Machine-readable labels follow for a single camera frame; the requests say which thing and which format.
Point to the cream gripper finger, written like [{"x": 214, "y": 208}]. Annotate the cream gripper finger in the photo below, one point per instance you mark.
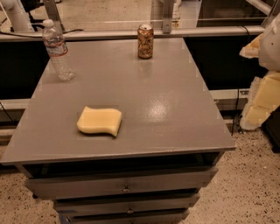
[
  {"x": 251, "y": 50},
  {"x": 263, "y": 99}
]

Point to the orange patterned soda can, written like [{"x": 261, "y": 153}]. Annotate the orange patterned soda can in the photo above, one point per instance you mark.
[{"x": 145, "y": 36}]

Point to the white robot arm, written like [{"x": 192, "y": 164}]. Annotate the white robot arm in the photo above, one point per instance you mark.
[{"x": 269, "y": 51}]

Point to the yellow sponge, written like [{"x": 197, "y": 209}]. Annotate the yellow sponge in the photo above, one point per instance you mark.
[{"x": 99, "y": 120}]

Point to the grey drawer cabinet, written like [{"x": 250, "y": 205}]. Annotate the grey drawer cabinet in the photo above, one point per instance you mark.
[{"x": 127, "y": 141}]

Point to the top grey drawer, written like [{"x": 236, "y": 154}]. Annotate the top grey drawer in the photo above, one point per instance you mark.
[{"x": 76, "y": 187}]

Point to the grey drawer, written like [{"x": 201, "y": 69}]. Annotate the grey drawer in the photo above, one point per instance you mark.
[
  {"x": 146, "y": 217},
  {"x": 76, "y": 187},
  {"x": 127, "y": 204}
]

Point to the bottom grey drawer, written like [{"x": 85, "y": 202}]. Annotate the bottom grey drawer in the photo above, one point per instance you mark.
[{"x": 146, "y": 217}]

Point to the clear plastic water bottle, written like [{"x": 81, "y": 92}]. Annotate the clear plastic water bottle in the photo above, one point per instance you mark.
[{"x": 57, "y": 50}]

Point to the middle grey drawer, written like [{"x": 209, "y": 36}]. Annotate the middle grey drawer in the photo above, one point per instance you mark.
[{"x": 127, "y": 204}]

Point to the white pipe background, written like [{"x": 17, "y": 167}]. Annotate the white pipe background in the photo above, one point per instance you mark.
[{"x": 17, "y": 15}]

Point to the grey metal rail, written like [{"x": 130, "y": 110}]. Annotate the grey metal rail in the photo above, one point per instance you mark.
[{"x": 132, "y": 34}]

